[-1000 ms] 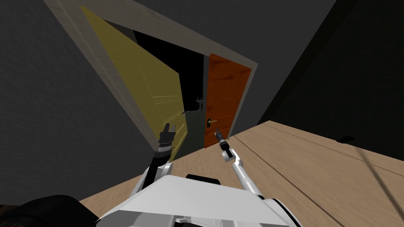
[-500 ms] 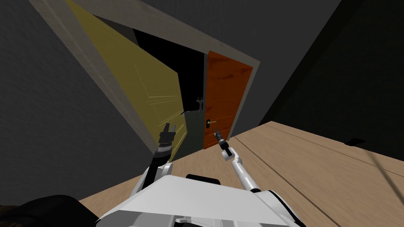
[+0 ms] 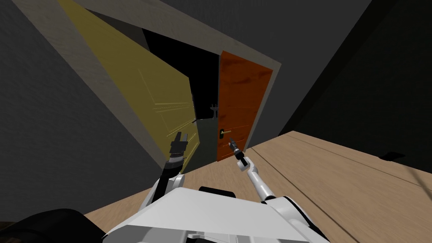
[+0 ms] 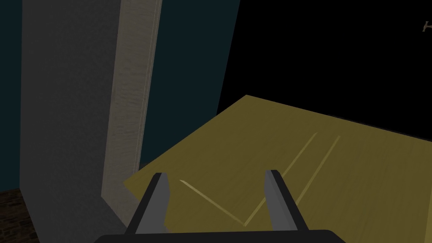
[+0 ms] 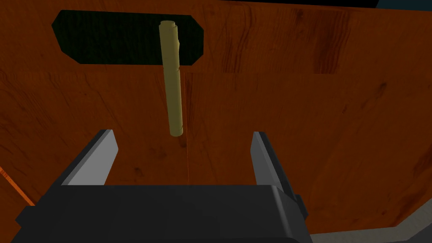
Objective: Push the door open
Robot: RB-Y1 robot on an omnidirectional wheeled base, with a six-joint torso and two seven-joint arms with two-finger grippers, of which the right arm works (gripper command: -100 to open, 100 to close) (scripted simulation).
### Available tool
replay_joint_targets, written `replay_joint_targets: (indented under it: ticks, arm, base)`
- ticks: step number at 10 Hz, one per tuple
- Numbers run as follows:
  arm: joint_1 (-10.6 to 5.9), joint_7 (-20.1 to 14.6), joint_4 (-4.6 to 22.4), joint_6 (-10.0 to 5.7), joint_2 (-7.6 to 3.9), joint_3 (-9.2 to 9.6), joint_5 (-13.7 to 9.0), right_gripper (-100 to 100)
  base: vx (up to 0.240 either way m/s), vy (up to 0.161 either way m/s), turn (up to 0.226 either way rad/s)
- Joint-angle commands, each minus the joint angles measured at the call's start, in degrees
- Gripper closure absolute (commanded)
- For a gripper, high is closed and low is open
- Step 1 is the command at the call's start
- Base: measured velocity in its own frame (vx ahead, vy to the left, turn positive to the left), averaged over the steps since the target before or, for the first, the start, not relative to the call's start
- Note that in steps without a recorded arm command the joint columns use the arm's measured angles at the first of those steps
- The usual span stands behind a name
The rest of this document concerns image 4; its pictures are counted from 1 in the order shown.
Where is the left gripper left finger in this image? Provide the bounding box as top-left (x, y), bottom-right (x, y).
top-left (124, 172), bottom-right (170, 235)

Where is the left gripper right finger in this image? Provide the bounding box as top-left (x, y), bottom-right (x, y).
top-left (265, 169), bottom-right (310, 232)

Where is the yellow wooden table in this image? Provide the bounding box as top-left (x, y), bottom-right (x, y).
top-left (123, 94), bottom-right (432, 243)

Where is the grey tall cabinet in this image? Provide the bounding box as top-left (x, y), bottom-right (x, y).
top-left (19, 0), bottom-right (163, 243)

